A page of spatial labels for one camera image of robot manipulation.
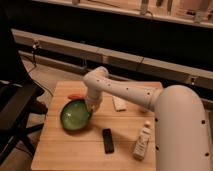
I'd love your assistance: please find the black office chair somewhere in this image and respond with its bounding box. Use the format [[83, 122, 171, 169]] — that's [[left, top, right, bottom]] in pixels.
[[0, 83, 48, 165]]

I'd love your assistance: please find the white rectangular block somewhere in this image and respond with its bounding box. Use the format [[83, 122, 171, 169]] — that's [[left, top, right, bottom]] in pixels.
[[113, 96, 126, 112]]

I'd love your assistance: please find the black remote control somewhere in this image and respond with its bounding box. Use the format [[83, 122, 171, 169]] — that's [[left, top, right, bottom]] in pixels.
[[102, 129, 114, 154]]

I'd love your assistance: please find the white plastic bottle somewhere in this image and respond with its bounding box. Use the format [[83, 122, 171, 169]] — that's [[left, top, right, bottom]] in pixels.
[[133, 121, 152, 161]]

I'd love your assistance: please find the orange carrot toy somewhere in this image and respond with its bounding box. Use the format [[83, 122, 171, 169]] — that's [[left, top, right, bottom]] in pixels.
[[68, 94, 84, 100]]

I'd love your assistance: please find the green ceramic bowl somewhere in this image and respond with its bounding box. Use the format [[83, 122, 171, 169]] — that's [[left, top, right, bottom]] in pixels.
[[60, 99, 92, 131]]

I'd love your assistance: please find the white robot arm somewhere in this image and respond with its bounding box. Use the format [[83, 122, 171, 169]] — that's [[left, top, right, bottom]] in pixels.
[[83, 67, 213, 171]]

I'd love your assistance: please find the black cable on floor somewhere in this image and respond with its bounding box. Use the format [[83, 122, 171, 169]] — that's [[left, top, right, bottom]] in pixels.
[[20, 41, 54, 98]]

